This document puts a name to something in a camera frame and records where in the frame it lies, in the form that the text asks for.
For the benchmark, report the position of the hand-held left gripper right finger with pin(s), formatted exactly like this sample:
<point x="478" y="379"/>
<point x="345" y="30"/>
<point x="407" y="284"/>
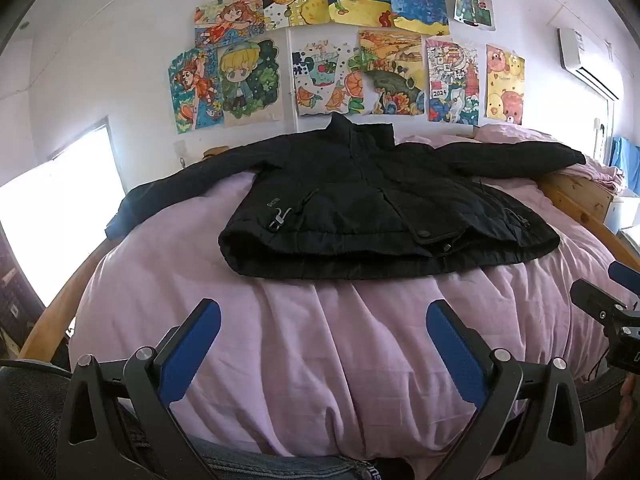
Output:
<point x="457" y="350"/>

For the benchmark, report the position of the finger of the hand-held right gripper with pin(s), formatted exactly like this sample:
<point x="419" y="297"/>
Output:
<point x="624" y="273"/>
<point x="595" y="300"/>

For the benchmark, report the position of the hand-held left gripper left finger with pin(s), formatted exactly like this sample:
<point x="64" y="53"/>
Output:
<point x="192" y="350"/>

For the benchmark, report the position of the black jacket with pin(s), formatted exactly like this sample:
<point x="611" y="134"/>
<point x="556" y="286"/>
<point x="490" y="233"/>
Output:
<point x="370" y="210"/>

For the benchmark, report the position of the person's right hand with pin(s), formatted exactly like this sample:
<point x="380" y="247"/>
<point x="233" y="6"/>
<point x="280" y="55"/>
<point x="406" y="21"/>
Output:
<point x="629" y="402"/>

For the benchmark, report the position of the white storage box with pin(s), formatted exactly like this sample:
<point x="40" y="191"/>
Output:
<point x="622" y="215"/>

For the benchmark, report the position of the blue cloth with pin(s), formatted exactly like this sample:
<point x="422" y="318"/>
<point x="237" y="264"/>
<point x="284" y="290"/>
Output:
<point x="627" y="157"/>

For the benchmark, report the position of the pink duvet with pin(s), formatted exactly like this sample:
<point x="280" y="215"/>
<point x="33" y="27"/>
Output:
<point x="310" y="350"/>

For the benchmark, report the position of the person's jeans leg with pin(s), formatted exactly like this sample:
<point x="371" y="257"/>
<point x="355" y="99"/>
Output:
<point x="280" y="457"/>

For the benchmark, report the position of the pink pillow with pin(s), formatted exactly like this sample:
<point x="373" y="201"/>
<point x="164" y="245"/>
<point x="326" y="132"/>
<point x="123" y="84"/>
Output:
<point x="530" y="137"/>

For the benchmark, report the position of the black mesh chair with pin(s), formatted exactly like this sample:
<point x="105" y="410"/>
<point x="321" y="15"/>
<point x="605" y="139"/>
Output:
<point x="30" y="420"/>

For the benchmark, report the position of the bright window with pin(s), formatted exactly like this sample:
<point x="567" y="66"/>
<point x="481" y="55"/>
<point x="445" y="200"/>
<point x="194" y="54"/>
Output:
<point x="60" y="210"/>

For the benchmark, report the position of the white air conditioner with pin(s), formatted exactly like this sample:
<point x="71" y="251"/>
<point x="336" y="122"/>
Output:
<point x="587" y="57"/>

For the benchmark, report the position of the pigs and chicks drawing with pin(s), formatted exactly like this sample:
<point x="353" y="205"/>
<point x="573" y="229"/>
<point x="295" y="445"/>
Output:
<point x="505" y="85"/>

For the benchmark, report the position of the buildings and waves drawing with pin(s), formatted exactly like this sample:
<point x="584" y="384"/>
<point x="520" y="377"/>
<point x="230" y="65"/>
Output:
<point x="452" y="82"/>

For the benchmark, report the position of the swimming girl drawing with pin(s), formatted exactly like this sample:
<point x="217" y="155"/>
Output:
<point x="195" y="90"/>

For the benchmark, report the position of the blond boy drawing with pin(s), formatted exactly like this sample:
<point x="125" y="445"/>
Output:
<point x="247" y="82"/>

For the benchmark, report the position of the orange landscape drawing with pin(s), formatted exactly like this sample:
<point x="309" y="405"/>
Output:
<point x="392" y="72"/>

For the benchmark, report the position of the turtles drawing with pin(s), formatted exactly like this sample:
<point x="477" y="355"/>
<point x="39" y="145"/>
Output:
<point x="330" y="80"/>

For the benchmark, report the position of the orange-haired girl drawing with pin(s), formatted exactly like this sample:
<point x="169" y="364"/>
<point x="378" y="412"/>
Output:
<point x="230" y="17"/>

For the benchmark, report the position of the wooden bed frame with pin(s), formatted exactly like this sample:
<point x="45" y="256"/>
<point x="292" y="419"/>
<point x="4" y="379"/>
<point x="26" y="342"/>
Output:
<point x="575" y="195"/>

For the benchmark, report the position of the white wall socket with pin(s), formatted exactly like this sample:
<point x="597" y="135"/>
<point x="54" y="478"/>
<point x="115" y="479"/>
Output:
<point x="180" y="152"/>

